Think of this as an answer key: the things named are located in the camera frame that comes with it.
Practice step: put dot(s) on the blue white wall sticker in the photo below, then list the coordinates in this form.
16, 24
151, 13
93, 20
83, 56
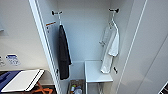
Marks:
13, 60

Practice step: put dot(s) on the black wall peg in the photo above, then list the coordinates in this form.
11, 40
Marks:
53, 13
115, 10

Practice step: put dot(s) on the black garment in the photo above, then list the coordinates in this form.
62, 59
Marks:
64, 53

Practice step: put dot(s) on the basket with bottles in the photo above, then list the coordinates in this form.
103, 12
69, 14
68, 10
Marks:
76, 83

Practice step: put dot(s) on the small black hook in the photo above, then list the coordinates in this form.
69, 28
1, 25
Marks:
57, 71
115, 70

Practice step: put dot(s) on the orange white label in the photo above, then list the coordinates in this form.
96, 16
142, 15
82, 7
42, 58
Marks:
51, 24

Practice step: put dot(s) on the white wardrobe door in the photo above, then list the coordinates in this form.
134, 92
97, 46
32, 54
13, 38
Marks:
37, 40
150, 50

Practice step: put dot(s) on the white wall sign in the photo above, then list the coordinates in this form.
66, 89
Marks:
1, 61

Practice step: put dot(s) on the white inner shelf unit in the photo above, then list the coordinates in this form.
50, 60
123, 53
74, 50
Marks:
96, 71

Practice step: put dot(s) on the white bottle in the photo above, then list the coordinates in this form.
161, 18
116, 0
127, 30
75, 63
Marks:
79, 90

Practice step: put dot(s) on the white wardrobe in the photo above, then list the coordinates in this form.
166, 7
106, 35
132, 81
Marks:
83, 40

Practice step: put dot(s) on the white garment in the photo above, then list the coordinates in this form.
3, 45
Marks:
110, 46

